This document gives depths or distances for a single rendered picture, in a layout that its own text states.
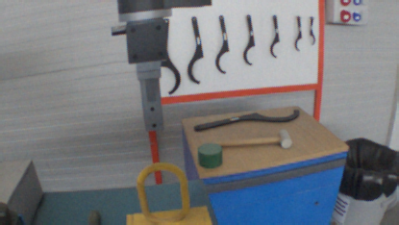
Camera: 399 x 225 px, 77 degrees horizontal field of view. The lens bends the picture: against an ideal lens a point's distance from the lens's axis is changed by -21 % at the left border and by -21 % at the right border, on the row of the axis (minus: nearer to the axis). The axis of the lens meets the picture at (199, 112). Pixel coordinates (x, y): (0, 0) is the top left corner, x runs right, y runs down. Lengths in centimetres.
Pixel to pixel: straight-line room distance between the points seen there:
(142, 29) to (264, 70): 207
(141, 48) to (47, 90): 206
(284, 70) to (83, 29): 157
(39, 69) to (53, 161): 79
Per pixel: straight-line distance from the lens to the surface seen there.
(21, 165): 94
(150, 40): 36
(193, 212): 58
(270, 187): 135
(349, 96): 296
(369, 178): 183
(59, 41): 229
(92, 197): 93
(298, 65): 251
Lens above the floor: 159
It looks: 21 degrees down
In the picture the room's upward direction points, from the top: 3 degrees counter-clockwise
